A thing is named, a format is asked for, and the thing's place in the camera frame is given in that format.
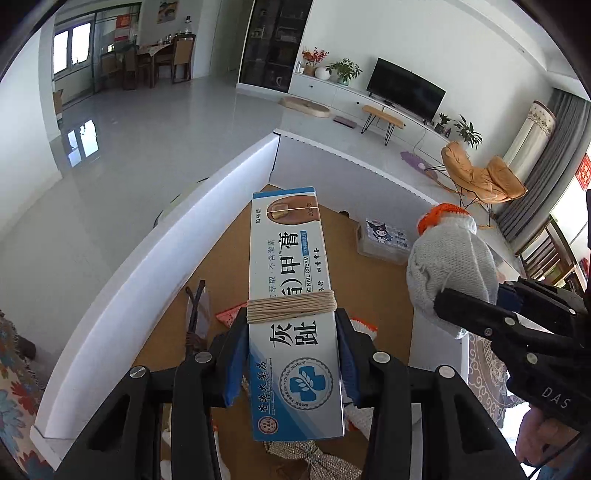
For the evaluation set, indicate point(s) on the purple round rug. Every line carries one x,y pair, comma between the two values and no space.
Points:
421,162

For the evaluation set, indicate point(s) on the black framed glasses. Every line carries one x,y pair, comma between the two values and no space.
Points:
197,300

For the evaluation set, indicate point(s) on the person's right hand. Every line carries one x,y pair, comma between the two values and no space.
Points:
540,438

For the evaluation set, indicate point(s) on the rhinestone bow hair claw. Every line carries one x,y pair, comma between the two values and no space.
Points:
295,461

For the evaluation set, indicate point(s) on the orange lounge chair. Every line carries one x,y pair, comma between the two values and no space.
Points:
485,180

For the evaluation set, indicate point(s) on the bushy green potted plant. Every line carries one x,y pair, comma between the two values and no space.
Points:
345,71

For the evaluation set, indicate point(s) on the wooden dining set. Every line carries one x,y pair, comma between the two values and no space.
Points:
152,60

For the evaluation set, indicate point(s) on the wooden chair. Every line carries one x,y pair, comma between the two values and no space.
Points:
545,254

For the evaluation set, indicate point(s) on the white television cabinet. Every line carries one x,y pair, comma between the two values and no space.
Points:
332,94

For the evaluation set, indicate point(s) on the floral printed cloth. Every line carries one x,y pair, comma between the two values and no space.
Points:
18,397

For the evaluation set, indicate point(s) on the white storage box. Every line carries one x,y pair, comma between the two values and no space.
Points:
138,300

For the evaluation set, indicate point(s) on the grey knit glove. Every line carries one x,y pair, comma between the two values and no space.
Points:
360,417
452,263

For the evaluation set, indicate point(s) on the black television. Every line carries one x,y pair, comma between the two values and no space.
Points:
406,90

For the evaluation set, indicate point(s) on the grey curtain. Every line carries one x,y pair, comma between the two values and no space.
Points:
549,161

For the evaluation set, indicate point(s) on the round white vase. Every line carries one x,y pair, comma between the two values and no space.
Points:
322,73

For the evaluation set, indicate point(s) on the dark glass display cabinet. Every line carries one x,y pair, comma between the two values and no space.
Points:
277,41

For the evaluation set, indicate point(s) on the red flower arrangement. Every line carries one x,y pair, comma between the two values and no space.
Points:
314,57

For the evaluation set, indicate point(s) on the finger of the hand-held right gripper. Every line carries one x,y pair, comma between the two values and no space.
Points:
471,311
510,295

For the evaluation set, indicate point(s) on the small potted plant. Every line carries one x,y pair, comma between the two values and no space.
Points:
442,123

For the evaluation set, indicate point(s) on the small dark floor mat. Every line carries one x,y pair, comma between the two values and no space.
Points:
345,122

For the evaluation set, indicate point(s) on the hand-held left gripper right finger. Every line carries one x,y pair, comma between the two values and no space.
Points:
351,369

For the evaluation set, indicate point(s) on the covered standing air conditioner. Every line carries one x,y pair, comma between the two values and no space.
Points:
531,134

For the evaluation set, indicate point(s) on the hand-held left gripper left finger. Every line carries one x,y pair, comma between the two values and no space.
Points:
235,369

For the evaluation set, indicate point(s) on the wooden bench with hairpin legs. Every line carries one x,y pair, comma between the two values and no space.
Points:
381,113

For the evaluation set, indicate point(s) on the clear plastic cartoon box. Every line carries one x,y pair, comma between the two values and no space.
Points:
383,240

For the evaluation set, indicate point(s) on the large leafy potted plant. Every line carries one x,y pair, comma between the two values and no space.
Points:
467,131

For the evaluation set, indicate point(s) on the red door banner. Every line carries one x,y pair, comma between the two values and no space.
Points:
124,27

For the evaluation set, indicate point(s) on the red wall hanging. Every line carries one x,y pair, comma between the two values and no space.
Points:
584,173

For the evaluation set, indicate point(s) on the blue white ointment box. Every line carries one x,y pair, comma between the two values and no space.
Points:
291,277

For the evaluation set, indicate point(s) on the wall painting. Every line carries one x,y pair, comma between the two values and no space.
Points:
168,10

